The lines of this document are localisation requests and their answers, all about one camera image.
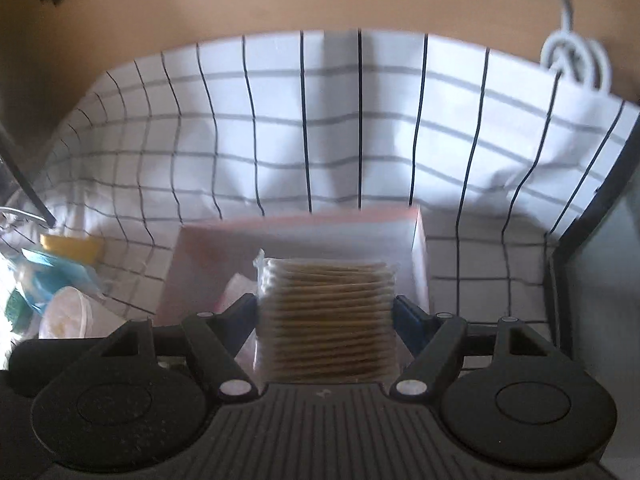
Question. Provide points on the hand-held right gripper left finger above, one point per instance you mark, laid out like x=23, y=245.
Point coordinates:
x=247, y=310

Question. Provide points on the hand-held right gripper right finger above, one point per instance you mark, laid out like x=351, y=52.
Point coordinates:
x=406, y=316

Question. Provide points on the pink box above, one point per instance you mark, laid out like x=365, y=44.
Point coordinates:
x=300, y=240

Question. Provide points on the yellow sponge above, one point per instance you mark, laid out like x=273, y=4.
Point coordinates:
x=72, y=249

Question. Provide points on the white plastic cup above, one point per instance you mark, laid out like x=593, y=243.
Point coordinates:
x=65, y=312

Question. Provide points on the white checked cloth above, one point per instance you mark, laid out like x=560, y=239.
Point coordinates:
x=300, y=135

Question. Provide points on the black monitor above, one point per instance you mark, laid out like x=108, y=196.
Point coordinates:
x=600, y=270

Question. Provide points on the blue plastic packet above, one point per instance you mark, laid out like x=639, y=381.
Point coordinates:
x=47, y=272

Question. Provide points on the green packet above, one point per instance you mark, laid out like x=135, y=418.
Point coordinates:
x=12, y=310

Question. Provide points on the black rod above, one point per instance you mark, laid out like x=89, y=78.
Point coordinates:
x=27, y=180

